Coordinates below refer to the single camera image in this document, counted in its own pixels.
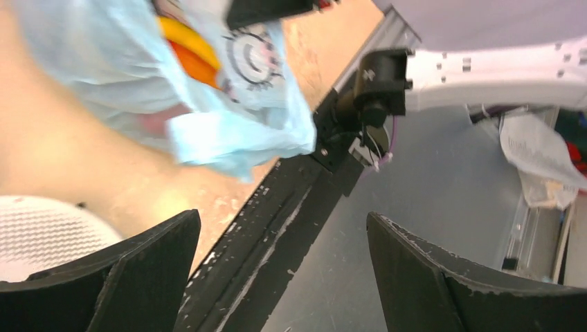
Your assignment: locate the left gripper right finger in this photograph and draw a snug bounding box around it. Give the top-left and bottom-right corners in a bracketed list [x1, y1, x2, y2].
[366, 212, 586, 331]

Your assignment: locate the red orange fake fruit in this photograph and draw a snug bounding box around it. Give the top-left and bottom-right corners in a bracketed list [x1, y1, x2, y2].
[168, 40, 220, 90]

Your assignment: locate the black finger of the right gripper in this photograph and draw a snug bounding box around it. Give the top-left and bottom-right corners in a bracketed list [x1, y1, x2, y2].
[225, 0, 336, 30]

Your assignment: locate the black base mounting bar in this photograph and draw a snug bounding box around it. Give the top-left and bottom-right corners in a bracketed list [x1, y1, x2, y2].
[175, 90, 365, 331]

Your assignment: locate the crumpled white paper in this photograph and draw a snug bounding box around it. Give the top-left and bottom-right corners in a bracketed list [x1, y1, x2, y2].
[500, 114, 586, 210]

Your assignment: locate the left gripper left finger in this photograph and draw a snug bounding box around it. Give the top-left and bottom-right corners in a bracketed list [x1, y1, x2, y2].
[1, 210, 201, 331]

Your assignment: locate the aluminium frame rail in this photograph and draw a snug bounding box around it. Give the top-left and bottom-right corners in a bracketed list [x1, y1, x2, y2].
[332, 6, 420, 95]

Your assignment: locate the yellow fake fruit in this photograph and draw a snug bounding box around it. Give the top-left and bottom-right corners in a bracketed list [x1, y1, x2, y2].
[159, 17, 222, 70]

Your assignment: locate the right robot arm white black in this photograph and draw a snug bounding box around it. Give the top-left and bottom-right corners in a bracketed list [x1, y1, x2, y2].
[330, 1, 586, 128]

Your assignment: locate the light blue plastic bag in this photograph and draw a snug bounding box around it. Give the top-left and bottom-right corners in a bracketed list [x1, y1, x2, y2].
[11, 1, 316, 181]

